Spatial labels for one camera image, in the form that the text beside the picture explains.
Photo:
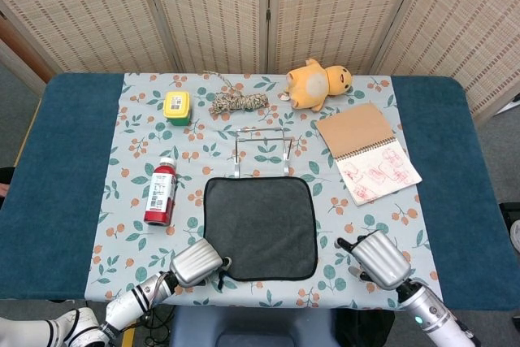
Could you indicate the dark object beside table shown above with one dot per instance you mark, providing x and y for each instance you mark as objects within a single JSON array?
[{"x": 5, "y": 178}]

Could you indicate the yellow plush toy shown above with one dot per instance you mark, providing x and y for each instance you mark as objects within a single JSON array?
[{"x": 308, "y": 87}]

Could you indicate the yellow lidded green container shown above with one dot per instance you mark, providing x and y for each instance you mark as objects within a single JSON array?
[{"x": 176, "y": 104}]

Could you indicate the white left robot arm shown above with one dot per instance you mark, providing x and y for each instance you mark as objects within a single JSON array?
[{"x": 130, "y": 302}]

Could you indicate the woven folding screen panel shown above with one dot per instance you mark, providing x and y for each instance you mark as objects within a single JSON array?
[
  {"x": 337, "y": 9},
  {"x": 467, "y": 18},
  {"x": 207, "y": 9},
  {"x": 81, "y": 9}
]

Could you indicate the floral patterned tablecloth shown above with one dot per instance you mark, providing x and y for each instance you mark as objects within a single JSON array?
[{"x": 130, "y": 249}]

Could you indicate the spiral notebook with brown cover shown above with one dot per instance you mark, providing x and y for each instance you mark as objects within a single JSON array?
[{"x": 357, "y": 131}]

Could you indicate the blue table cover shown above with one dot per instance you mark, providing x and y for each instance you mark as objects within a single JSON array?
[{"x": 61, "y": 160}]

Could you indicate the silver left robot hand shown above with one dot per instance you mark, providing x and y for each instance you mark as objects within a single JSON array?
[{"x": 195, "y": 261}]

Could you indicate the red drink bottle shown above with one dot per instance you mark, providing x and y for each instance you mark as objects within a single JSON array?
[{"x": 160, "y": 196}]

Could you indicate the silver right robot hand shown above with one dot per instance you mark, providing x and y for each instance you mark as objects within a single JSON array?
[{"x": 382, "y": 259}]

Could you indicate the yellow floor strip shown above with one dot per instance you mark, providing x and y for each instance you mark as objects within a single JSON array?
[{"x": 129, "y": 337}]

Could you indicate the brown wooden door frame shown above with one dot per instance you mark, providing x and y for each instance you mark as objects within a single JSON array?
[{"x": 20, "y": 48}]

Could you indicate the black box on floor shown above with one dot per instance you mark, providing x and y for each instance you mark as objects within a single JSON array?
[{"x": 510, "y": 209}]

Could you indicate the dark grey blue cloth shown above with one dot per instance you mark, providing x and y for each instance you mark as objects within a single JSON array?
[{"x": 260, "y": 225}]

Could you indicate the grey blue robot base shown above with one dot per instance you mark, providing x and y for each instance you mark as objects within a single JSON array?
[{"x": 252, "y": 326}]

